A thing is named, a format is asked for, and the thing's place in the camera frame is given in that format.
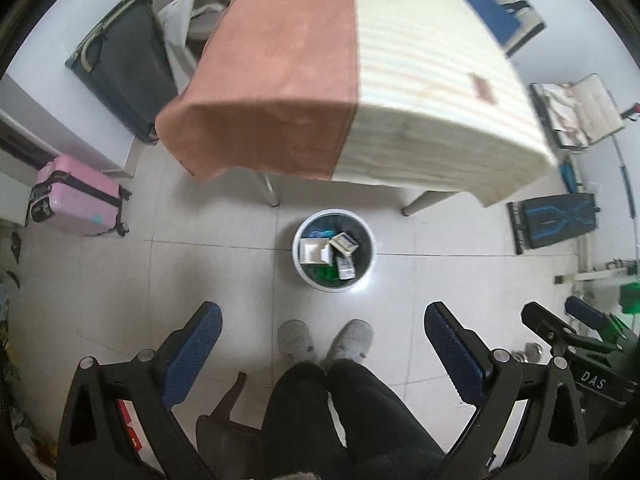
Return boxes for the silver blister pack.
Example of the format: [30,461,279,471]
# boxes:
[335,256,356,281]

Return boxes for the white blue medicine box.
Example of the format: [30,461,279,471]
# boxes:
[330,232,359,258]

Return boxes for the blue wrapper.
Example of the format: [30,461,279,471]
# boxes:
[305,230,336,240]

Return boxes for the white round trash bin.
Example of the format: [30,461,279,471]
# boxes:
[291,209,378,292]

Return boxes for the metal dumbbell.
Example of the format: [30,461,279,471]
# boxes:
[512,341,544,364]

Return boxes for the black blue exercise bench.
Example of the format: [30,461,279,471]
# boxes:
[506,193,600,255]

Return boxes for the left grey slipper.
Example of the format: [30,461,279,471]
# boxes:
[278,320,320,366]

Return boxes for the grey slipper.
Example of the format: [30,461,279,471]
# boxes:
[324,318,374,370]
[278,320,320,366]

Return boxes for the black trousers legs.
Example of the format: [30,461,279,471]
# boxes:
[262,360,446,479]

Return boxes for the right grey slipper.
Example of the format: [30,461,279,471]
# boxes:
[324,318,374,370]

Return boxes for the white table leg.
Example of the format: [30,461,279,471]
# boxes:
[254,171,280,208]
[400,191,456,217]

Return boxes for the pink suitcase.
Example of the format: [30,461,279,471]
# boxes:
[27,155,131,237]

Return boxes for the white chair with clothes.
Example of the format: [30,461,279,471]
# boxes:
[528,73,625,152]

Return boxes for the small brown card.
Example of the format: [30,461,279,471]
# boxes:
[469,73,497,105]

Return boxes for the striped cream tablecloth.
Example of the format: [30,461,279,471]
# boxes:
[333,0,556,206]

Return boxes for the dark folding cot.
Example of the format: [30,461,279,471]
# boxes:
[65,0,177,145]

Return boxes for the blue cushion office chair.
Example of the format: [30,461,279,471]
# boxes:
[465,0,547,58]

